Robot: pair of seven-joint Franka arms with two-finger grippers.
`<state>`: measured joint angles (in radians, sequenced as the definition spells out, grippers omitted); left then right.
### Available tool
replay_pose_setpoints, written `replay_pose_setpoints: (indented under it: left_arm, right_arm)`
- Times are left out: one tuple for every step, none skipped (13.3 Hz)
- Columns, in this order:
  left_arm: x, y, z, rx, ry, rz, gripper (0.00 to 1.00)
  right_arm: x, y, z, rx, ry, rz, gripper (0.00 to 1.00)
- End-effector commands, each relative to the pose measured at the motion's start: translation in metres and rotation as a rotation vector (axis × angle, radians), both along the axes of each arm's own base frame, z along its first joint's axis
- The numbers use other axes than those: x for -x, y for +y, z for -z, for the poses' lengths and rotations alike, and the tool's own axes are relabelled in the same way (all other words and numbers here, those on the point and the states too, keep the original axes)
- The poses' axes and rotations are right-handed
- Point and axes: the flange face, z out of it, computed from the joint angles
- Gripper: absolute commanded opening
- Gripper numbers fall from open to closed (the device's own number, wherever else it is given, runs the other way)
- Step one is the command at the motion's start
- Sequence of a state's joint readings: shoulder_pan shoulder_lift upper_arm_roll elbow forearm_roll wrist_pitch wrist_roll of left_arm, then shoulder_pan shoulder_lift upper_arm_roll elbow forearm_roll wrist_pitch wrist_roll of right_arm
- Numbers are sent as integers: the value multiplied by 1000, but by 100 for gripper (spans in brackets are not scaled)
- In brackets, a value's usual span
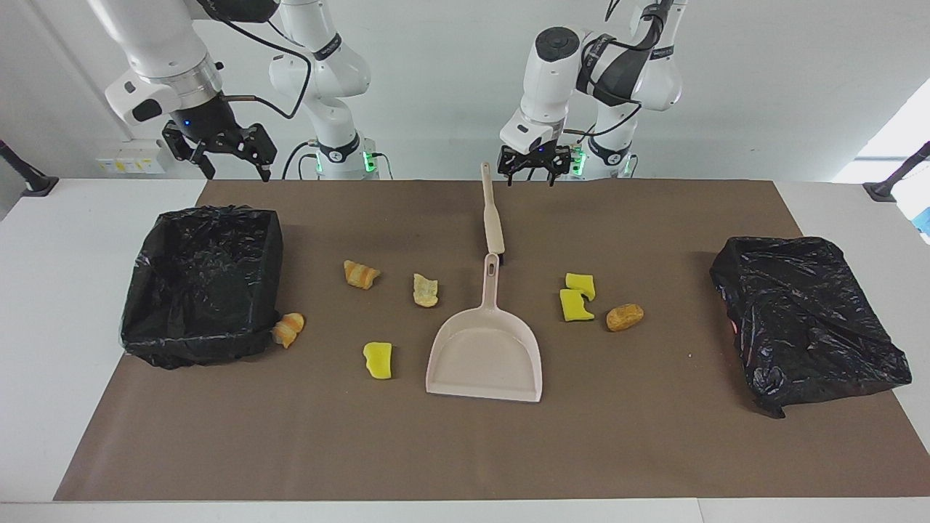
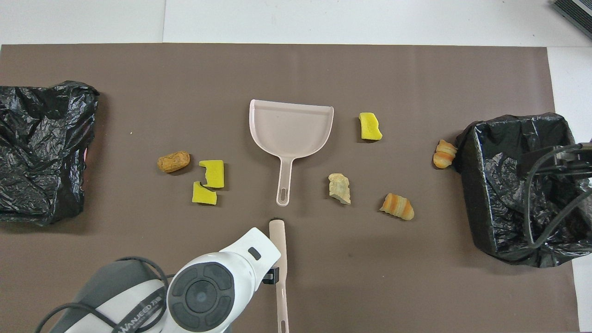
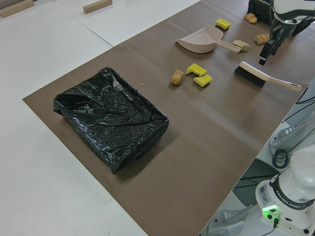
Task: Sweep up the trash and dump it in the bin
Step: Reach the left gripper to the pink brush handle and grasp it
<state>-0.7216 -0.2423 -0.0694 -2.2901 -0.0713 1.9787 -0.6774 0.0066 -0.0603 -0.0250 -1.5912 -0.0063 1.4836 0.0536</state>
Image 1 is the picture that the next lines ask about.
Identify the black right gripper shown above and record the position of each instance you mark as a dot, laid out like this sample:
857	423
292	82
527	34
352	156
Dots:
207	123

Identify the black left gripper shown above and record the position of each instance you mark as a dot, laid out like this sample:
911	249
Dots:
536	154

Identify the beige brush black bristles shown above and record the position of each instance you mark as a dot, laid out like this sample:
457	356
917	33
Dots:
494	225

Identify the small yellow sponge wedge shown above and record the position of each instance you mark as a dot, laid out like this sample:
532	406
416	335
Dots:
580	283

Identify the notched yellow sponge piece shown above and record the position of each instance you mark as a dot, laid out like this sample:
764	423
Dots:
574	309

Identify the pale foam chunk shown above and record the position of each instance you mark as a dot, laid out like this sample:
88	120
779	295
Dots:
425	290

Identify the brown bread roll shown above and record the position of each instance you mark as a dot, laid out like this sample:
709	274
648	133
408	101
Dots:
625	317

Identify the striped orange toy croissant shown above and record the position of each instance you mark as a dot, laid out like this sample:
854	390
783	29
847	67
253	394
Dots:
289	328
360	274

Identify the beige plastic dustpan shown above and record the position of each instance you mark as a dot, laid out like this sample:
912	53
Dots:
483	356

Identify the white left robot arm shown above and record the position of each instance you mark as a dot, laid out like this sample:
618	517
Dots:
552	80

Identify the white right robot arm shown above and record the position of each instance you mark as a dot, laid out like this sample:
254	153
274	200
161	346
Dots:
160	43

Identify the open bin black liner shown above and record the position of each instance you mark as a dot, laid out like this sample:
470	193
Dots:
196	290

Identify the black stand foot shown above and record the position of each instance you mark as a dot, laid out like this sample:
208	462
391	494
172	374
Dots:
883	190
36	185

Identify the rounded yellow sponge piece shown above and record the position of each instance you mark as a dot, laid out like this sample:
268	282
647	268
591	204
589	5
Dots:
378	361

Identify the brown paper table mat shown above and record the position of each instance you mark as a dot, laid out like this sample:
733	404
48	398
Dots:
508	450

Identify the crumpled black plastic bag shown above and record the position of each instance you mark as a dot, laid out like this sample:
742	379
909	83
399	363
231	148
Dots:
799	319

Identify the blue object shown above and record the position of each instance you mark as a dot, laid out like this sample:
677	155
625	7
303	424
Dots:
925	221

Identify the white wall outlet box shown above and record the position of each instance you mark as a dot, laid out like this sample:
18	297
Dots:
131	163

